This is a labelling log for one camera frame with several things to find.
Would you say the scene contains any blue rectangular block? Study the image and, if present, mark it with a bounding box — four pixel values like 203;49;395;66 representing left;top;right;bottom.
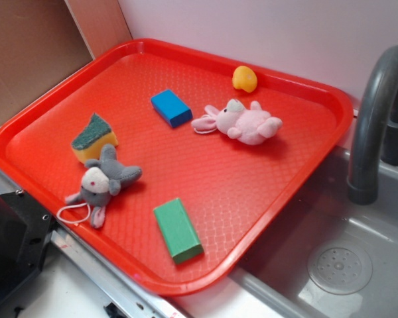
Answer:
151;89;193;128

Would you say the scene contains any green rectangular block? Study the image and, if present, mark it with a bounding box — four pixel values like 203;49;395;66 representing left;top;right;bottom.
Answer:
153;198;204;264

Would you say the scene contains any red plastic tray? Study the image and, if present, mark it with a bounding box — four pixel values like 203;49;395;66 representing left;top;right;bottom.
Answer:
0;39;353;295

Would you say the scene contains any pink plush rabbit toy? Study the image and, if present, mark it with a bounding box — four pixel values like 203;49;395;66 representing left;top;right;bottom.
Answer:
192;99;283;146

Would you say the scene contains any yellow rubber duck toy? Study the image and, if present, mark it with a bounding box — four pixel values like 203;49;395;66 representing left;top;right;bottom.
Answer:
232;66;257;93

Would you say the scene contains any grey plush mouse toy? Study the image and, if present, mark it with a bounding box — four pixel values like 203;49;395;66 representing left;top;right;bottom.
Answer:
56;144;143;229

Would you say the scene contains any brown cardboard panel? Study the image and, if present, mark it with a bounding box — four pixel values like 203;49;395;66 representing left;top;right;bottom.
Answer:
0;1;132;126

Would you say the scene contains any grey plastic sink basin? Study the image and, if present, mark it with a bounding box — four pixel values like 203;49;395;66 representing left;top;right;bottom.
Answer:
231;148;398;317

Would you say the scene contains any round sink drain cover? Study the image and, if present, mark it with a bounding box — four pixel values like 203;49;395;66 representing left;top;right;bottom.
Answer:
307;240;373;295

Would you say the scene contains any yellow green sponge wedge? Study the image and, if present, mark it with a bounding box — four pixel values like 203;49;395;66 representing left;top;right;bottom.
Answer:
71;113;119;164

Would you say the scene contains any silver metal rail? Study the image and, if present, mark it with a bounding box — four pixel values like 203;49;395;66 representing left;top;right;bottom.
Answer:
0;158;186;318

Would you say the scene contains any grey plastic faucet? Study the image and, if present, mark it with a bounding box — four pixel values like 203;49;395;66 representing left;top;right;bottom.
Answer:
347;45;398;205

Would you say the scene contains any black metal bracket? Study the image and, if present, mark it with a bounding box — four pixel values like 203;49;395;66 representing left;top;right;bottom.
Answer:
0;190;54;307

